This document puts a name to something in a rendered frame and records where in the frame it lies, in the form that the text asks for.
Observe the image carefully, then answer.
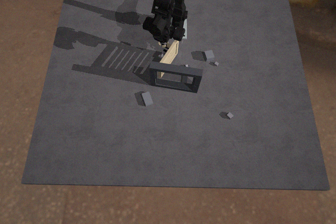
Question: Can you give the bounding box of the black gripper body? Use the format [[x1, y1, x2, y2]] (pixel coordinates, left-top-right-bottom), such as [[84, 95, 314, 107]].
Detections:
[[143, 17, 185, 41]]

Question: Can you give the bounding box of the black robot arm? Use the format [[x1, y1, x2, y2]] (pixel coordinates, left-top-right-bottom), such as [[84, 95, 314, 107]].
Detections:
[[148, 0, 188, 43]]

